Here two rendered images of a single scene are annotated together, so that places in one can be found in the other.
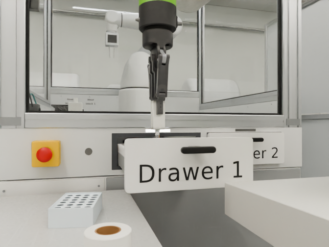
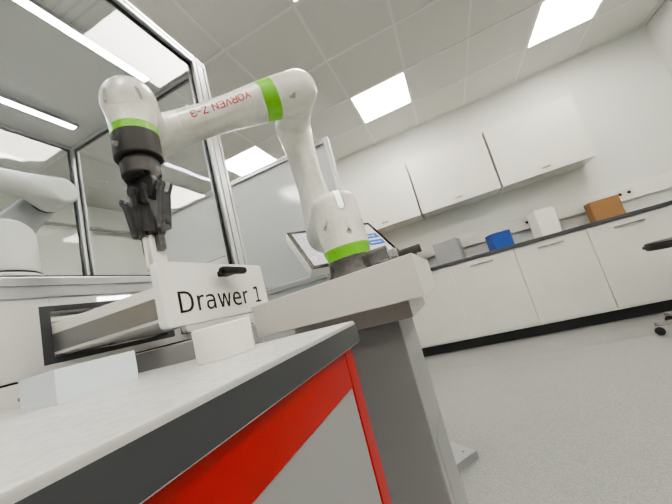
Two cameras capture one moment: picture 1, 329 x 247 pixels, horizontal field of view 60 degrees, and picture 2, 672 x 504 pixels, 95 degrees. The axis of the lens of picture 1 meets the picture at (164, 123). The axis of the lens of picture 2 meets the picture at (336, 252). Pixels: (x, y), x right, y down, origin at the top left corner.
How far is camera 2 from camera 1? 0.37 m
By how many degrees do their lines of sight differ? 57
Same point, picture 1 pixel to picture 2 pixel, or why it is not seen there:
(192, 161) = (223, 287)
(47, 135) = not seen: outside the picture
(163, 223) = not seen: hidden behind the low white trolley
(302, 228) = (351, 286)
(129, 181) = (169, 312)
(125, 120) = (61, 287)
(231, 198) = (266, 315)
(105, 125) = (25, 294)
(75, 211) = (107, 362)
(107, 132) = (29, 306)
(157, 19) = (148, 146)
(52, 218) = (65, 385)
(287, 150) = not seen: hidden behind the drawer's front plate
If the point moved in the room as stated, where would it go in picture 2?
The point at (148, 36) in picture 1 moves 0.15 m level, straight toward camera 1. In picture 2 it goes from (137, 162) to (178, 124)
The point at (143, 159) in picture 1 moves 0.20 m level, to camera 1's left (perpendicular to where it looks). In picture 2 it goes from (179, 284) to (10, 302)
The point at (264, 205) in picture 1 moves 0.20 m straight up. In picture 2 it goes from (310, 294) to (287, 204)
